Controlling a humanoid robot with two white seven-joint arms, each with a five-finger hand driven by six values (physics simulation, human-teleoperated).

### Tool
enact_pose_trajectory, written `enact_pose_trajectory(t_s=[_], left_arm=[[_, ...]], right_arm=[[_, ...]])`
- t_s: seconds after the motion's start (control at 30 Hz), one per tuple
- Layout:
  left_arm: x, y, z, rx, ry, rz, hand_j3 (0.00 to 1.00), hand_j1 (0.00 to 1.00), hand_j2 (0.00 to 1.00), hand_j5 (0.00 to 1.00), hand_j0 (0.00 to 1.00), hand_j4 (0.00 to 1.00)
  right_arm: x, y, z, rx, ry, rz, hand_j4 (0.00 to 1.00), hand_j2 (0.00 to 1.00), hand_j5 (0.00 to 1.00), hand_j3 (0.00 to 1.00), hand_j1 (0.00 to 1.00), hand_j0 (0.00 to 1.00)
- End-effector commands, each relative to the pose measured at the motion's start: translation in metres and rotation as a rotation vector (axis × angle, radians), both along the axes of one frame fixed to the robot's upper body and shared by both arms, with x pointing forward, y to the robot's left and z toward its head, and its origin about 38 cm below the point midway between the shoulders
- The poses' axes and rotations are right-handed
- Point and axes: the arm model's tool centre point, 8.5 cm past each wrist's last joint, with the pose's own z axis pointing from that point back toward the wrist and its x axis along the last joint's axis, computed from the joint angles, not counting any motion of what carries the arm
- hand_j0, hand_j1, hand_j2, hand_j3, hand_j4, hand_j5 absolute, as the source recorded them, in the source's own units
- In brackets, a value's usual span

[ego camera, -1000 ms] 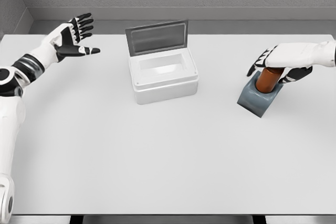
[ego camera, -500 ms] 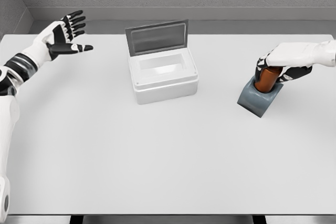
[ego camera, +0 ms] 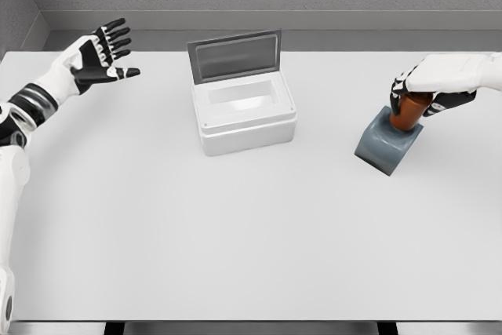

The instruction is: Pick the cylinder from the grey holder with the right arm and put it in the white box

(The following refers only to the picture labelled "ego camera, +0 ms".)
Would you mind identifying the grey box lid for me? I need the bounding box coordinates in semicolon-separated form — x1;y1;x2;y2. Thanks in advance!
186;28;283;86

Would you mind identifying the white box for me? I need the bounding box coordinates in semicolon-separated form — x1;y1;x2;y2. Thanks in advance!
191;74;298;158

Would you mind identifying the brown cylindrical bottle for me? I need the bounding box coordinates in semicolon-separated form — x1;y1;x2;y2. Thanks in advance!
389;92;434;132

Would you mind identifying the grey-blue block holder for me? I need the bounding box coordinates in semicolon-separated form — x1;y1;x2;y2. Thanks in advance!
354;105;425;177

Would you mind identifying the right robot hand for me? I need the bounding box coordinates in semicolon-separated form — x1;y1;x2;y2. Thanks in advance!
388;53;480;118

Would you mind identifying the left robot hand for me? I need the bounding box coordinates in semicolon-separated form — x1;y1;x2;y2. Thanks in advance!
53;17;141;96

